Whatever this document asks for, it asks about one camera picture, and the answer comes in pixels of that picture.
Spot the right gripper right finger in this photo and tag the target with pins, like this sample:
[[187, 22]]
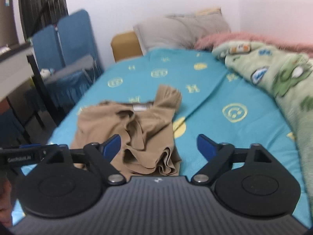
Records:
[[219, 160]]

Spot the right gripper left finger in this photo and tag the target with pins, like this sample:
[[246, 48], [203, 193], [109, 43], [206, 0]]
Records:
[[100, 156]]

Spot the tan t-shirt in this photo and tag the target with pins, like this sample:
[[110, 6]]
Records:
[[146, 131]]

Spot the person left hand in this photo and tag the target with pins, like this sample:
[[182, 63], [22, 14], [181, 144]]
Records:
[[6, 205]]

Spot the teal smiley bed sheet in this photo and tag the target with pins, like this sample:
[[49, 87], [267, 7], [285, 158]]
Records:
[[215, 102]]

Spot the grey folded cloth on chair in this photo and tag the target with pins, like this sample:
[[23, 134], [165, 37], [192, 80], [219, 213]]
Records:
[[81, 65]]

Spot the green cartoon fleece blanket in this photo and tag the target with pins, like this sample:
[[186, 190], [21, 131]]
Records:
[[281, 110]]

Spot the blue covered chair left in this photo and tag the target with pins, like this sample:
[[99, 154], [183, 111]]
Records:
[[48, 65]]

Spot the blue covered chair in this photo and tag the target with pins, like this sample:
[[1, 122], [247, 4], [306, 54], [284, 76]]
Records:
[[48, 65], [76, 41]]

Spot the mustard yellow headboard cushion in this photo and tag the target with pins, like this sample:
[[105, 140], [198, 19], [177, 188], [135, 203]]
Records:
[[125, 45]]

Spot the blue covered chair right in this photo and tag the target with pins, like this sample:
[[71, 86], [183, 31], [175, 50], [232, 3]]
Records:
[[76, 41]]

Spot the brown cardboard box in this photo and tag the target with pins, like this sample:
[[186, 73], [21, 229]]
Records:
[[8, 34]]

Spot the yellow pillow behind grey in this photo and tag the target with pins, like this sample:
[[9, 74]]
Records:
[[208, 11]]

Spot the dark window door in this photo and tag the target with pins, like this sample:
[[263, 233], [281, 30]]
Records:
[[37, 14]]

